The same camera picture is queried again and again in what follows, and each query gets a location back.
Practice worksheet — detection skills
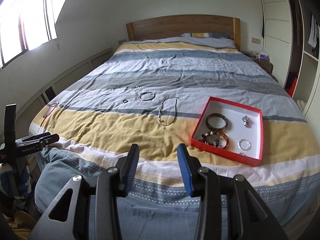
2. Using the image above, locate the wooden nightstand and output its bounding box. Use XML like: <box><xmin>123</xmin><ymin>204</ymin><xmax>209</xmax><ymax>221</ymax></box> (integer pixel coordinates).
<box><xmin>257</xmin><ymin>59</ymin><xmax>273</xmax><ymax>74</ymax></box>

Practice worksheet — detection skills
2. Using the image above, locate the pink card with strap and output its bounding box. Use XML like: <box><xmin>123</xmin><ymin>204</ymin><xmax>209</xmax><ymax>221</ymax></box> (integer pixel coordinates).
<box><xmin>42</xmin><ymin>102</ymin><xmax>60</xmax><ymax>118</ymax></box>

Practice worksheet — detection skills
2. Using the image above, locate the wooden headboard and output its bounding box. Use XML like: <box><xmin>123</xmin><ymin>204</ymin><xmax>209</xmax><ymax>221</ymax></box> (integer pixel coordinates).
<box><xmin>126</xmin><ymin>15</ymin><xmax>241</xmax><ymax>52</ymax></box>

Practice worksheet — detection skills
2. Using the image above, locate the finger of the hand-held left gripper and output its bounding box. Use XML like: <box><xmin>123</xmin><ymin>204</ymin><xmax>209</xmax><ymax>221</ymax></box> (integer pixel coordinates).
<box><xmin>37</xmin><ymin>134</ymin><xmax>60</xmax><ymax>146</ymax></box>
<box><xmin>24</xmin><ymin>132</ymin><xmax>52</xmax><ymax>142</ymax></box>

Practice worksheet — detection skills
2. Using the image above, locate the silver chain necklace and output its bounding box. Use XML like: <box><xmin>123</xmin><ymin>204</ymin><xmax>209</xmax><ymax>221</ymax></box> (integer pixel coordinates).
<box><xmin>157</xmin><ymin>96</ymin><xmax>178</xmax><ymax>127</ymax></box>

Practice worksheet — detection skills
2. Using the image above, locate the dark beaded bracelet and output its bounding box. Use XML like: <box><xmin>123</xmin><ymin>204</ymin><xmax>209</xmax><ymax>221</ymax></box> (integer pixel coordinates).
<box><xmin>199</xmin><ymin>131</ymin><xmax>220</xmax><ymax>147</ymax></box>

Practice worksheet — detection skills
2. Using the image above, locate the yellow cloth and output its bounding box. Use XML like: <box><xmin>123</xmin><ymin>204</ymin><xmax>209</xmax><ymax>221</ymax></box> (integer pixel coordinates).
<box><xmin>6</xmin><ymin>210</ymin><xmax>38</xmax><ymax>233</ymax></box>

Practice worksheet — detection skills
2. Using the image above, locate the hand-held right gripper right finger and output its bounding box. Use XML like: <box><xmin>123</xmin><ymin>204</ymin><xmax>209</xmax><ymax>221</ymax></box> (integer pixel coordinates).
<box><xmin>177</xmin><ymin>144</ymin><xmax>289</xmax><ymax>240</ymax></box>

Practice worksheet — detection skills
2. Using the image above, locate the low white wall cabinet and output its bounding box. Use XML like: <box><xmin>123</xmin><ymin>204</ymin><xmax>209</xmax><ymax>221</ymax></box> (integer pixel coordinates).
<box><xmin>40</xmin><ymin>47</ymin><xmax>113</xmax><ymax>105</ymax></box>

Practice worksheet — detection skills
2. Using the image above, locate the striped pillow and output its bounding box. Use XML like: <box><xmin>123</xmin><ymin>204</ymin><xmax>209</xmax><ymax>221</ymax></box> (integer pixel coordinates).
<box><xmin>180</xmin><ymin>32</ymin><xmax>235</xmax><ymax>48</ymax></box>

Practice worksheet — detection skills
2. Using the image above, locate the golden brown bangle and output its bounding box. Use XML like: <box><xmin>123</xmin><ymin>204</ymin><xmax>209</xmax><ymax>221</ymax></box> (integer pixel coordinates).
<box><xmin>206</xmin><ymin>113</ymin><xmax>228</xmax><ymax>130</ymax></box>

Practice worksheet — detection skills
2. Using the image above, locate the white wardrobe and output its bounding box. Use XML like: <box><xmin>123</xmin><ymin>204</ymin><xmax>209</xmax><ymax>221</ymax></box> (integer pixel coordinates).
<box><xmin>257</xmin><ymin>0</ymin><xmax>320</xmax><ymax>120</ymax></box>

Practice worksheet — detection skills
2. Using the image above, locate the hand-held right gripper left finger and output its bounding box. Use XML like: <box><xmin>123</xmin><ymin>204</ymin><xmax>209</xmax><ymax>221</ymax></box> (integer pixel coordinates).
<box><xmin>29</xmin><ymin>144</ymin><xmax>140</xmax><ymax>240</ymax></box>

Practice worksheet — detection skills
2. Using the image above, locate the red shallow cardboard box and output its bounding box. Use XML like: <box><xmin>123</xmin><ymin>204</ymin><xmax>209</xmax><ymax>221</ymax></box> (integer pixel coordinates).
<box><xmin>191</xmin><ymin>96</ymin><xmax>264</xmax><ymax>167</ymax></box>

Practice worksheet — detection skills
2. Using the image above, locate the hanging striped shirt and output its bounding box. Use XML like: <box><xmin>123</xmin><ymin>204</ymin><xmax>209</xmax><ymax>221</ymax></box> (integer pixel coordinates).
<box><xmin>308</xmin><ymin>15</ymin><xmax>319</xmax><ymax>48</ymax></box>

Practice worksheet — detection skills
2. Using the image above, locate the bed with striped duvet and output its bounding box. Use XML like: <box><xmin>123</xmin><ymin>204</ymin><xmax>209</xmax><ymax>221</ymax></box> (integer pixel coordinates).
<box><xmin>29</xmin><ymin>37</ymin><xmax>320</xmax><ymax>228</ymax></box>

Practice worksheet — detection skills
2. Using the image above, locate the red object in wardrobe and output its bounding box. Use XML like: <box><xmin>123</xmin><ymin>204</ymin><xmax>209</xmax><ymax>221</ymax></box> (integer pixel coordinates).
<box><xmin>289</xmin><ymin>77</ymin><xmax>298</xmax><ymax>97</ymax></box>

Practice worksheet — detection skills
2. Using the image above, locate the window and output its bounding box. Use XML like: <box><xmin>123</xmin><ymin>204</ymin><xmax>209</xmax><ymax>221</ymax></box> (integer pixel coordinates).
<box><xmin>0</xmin><ymin>0</ymin><xmax>58</xmax><ymax>68</ymax></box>

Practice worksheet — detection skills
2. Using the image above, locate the amber orange bangle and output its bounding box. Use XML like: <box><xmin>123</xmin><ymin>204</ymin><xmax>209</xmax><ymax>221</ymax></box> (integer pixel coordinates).
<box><xmin>211</xmin><ymin>131</ymin><xmax>228</xmax><ymax>150</ymax></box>

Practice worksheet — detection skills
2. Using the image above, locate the person's jeans leg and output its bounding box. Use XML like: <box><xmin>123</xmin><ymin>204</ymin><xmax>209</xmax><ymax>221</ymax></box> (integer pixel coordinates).
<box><xmin>35</xmin><ymin>147</ymin><xmax>200</xmax><ymax>240</ymax></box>

